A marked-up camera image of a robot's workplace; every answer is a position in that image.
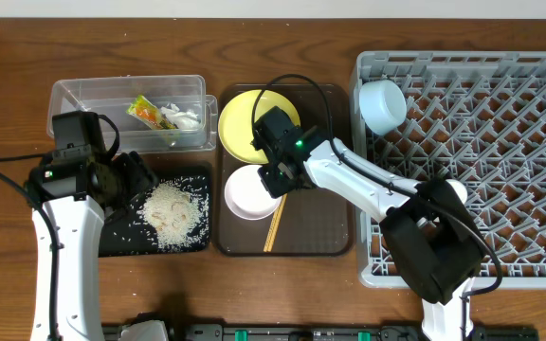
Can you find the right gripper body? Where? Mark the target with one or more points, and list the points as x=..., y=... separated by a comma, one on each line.
x=280, y=161

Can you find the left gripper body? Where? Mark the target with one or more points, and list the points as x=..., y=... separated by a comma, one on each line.
x=111, y=173

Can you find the wooden chopstick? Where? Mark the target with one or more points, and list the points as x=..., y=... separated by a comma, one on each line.
x=277, y=232
x=272, y=232

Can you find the white bowl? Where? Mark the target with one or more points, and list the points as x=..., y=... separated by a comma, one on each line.
x=246, y=196

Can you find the yellow plate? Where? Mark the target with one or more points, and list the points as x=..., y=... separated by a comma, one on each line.
x=234, y=125

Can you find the pile of rice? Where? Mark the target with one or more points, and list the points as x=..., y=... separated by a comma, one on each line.
x=177, y=209

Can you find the green orange snack wrapper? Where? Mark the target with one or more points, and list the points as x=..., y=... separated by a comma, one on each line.
x=142, y=109

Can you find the white tissue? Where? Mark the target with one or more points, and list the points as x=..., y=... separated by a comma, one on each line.
x=184, y=120

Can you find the light blue bowl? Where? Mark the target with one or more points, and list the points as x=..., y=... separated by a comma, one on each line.
x=382, y=105

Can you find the white cup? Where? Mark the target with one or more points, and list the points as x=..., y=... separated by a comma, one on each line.
x=459, y=189

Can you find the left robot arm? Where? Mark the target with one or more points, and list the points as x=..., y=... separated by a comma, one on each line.
x=74, y=191

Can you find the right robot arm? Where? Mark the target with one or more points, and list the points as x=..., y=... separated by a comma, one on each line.
x=434, y=244

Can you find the grey dishwasher rack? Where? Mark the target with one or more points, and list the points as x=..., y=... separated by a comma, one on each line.
x=479, y=118

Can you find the black plastic tray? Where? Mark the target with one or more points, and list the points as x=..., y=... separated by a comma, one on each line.
x=128, y=237

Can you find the brown serving tray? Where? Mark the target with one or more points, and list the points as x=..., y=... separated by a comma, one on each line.
x=314, y=222

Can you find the clear plastic bin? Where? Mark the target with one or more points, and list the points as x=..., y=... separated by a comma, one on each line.
x=112, y=97

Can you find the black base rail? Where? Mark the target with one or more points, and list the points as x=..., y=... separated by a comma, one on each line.
x=213, y=332

